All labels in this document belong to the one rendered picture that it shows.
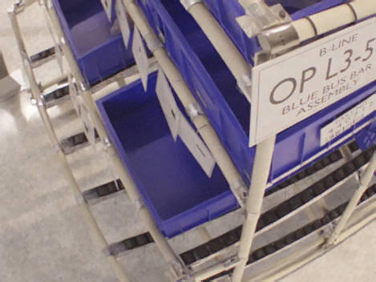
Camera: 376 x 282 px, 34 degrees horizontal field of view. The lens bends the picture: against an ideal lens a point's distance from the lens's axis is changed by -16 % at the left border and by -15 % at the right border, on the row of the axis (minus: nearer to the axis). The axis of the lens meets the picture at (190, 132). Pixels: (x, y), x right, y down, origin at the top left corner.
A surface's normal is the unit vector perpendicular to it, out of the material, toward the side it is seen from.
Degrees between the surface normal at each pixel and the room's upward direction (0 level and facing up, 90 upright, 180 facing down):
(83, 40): 3
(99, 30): 3
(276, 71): 90
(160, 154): 3
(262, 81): 90
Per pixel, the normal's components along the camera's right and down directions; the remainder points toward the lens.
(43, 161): -0.02, -0.46
